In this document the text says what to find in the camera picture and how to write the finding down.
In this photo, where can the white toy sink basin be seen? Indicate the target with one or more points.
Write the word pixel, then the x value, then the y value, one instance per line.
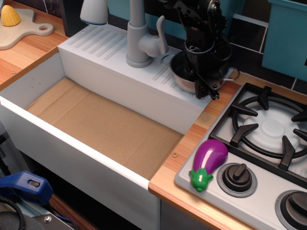
pixel 101 125

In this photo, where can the white bottle with blue base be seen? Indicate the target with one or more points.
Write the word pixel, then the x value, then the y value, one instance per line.
pixel 94 12

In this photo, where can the black burner grate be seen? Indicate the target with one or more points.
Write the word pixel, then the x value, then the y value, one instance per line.
pixel 268 130

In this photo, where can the grey toy stove top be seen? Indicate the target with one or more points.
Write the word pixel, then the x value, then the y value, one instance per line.
pixel 257 210

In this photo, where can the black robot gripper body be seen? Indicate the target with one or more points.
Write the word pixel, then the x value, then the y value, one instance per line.
pixel 205 59

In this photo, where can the teal box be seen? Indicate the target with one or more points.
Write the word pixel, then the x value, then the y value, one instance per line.
pixel 285 48

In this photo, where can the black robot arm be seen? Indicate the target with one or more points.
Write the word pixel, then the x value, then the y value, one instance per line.
pixel 202 19

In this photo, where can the blue plastic clamp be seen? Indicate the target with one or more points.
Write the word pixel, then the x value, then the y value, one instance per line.
pixel 26 186

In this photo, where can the light wooden cutting board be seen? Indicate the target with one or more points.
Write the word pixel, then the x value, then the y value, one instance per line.
pixel 11 35

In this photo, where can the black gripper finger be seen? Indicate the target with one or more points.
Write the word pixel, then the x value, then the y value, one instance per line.
pixel 207 87

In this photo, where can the black stove knob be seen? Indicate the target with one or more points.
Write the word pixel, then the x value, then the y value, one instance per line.
pixel 291 209
pixel 237 180

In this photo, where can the yellow toy corn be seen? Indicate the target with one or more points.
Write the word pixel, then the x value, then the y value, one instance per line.
pixel 9 16

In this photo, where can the grey toy faucet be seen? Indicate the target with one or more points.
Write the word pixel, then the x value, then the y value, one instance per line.
pixel 143 46

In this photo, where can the purple toy eggplant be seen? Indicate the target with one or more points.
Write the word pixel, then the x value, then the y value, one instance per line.
pixel 210 155

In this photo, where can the small stainless steel pot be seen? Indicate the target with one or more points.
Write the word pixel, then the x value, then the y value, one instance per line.
pixel 184 75

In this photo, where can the grey metal bracket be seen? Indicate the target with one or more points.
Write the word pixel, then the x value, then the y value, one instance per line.
pixel 51 222

